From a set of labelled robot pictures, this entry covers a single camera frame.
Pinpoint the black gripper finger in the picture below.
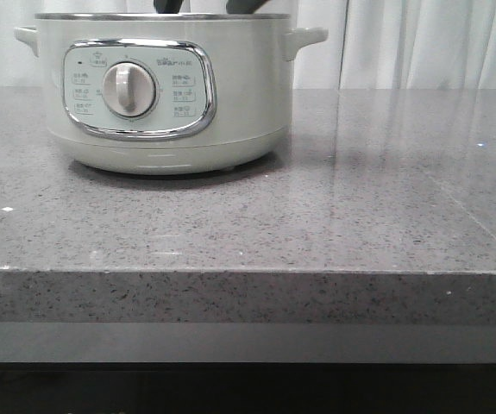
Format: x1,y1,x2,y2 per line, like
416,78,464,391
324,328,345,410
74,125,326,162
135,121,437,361
225,0,268,14
153,0,184,14

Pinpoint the pale green electric cooking pot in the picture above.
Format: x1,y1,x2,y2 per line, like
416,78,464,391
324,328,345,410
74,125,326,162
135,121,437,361
14,13,328,175

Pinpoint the white curtain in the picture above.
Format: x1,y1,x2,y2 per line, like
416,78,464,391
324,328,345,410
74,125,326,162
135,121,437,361
0,1,496,89

